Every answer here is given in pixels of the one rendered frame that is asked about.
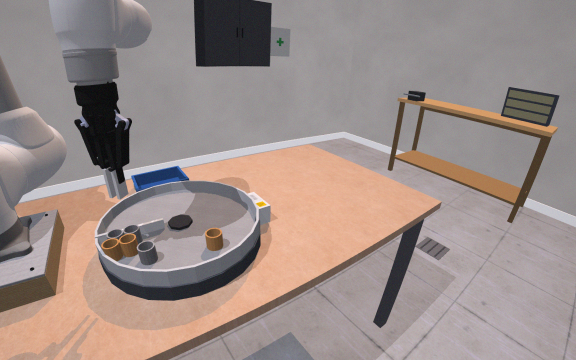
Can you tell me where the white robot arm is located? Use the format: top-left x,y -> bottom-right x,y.
0,0 -> 152,263

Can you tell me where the grey metal bushing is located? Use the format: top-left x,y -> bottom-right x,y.
123,224 -> 143,244
106,228 -> 124,240
136,240 -> 158,266

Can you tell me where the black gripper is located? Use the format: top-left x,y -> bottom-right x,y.
74,82 -> 132,200

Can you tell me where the bronze bushing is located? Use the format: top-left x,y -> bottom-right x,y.
119,233 -> 138,257
101,238 -> 123,261
205,228 -> 224,251

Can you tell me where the blue square tray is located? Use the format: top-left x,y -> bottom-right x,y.
131,166 -> 190,192

